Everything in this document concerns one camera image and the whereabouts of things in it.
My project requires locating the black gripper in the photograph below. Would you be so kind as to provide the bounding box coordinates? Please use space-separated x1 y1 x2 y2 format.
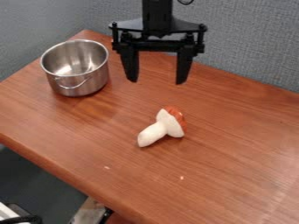
108 0 208 84

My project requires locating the stainless steel pot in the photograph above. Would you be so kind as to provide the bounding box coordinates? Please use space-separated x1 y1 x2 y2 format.
40 39 108 97

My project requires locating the white and orange toy mushroom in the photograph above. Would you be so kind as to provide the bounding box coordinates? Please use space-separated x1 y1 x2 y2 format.
136 106 187 147

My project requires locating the white and black floor object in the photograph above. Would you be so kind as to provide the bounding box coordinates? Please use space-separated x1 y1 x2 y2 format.
0 202 42 224

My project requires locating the metal table leg bracket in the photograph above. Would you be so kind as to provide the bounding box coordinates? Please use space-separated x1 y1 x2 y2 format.
69 198 113 224

